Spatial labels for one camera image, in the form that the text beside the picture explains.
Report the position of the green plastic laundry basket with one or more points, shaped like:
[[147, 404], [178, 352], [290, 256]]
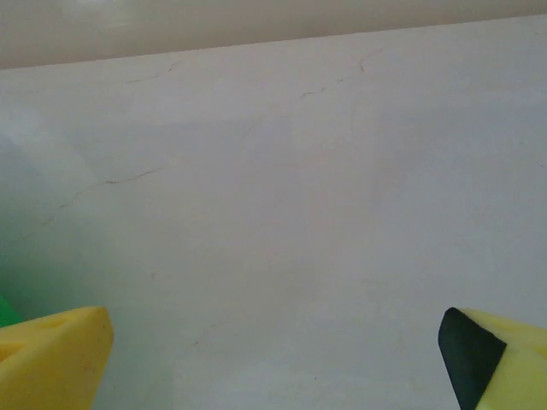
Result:
[[6, 314]]

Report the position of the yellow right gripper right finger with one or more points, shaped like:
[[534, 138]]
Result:
[[504, 367]]

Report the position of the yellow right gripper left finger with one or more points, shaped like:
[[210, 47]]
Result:
[[51, 363]]

